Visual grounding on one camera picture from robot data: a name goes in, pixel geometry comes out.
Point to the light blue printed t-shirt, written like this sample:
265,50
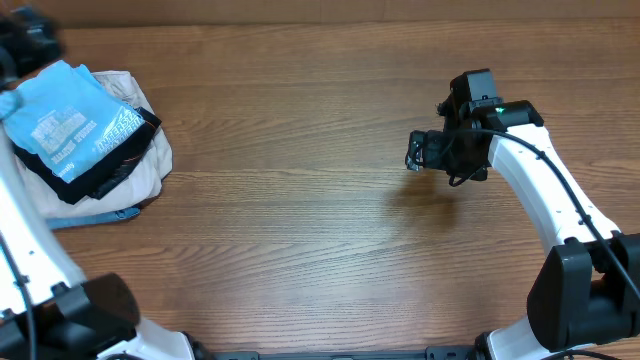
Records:
68,119

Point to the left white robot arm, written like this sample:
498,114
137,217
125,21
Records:
49,308

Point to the folded beige garment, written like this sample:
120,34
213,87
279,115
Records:
143,184

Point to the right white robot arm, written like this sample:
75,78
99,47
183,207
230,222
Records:
587,291

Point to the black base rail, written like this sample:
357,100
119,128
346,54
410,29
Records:
458,352

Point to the folded blue denim garment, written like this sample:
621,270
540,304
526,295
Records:
103,218

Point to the folded black garment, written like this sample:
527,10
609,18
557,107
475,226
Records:
103,177

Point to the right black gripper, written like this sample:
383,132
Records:
432,142

